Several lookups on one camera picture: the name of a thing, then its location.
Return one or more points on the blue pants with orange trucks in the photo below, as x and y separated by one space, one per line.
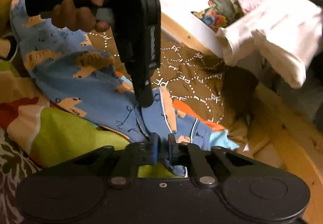
87 102

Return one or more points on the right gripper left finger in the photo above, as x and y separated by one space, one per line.
131 158

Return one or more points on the brown PF patterned duvet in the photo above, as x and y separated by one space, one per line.
63 97

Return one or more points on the wooden bed frame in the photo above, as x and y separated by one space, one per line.
265 112

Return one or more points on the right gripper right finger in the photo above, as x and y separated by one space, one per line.
194 160

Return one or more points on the white hanging garment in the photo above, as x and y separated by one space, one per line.
287 33

